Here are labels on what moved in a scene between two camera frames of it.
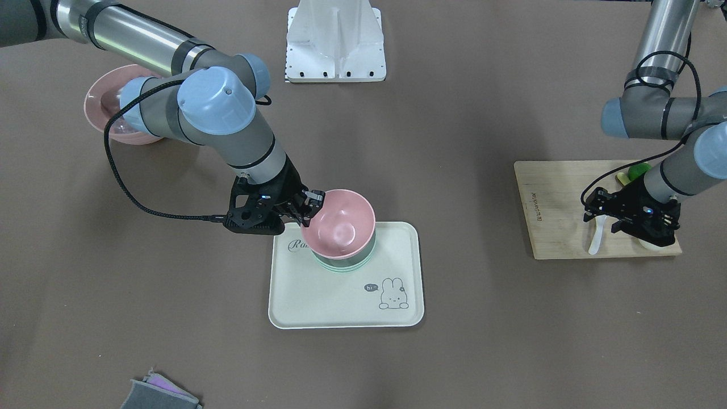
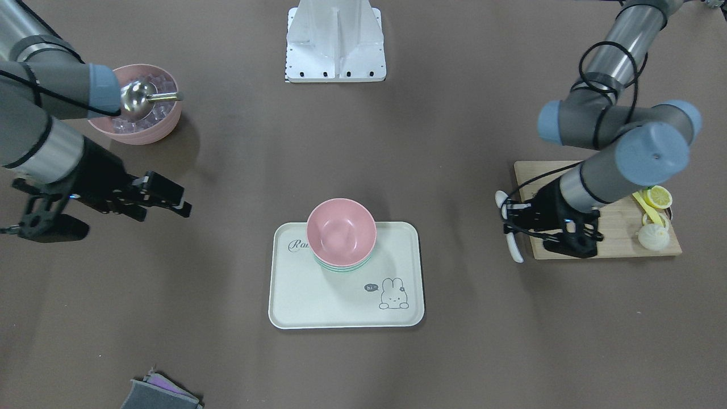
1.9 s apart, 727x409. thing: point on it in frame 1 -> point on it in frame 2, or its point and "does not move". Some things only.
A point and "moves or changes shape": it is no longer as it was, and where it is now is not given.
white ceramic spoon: x=594 y=245 moves or changes shape
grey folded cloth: x=157 y=391 does not move
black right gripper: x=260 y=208 -> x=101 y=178
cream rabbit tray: x=389 y=293 does not move
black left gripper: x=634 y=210 -> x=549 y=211
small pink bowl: x=343 y=226 moves or changes shape
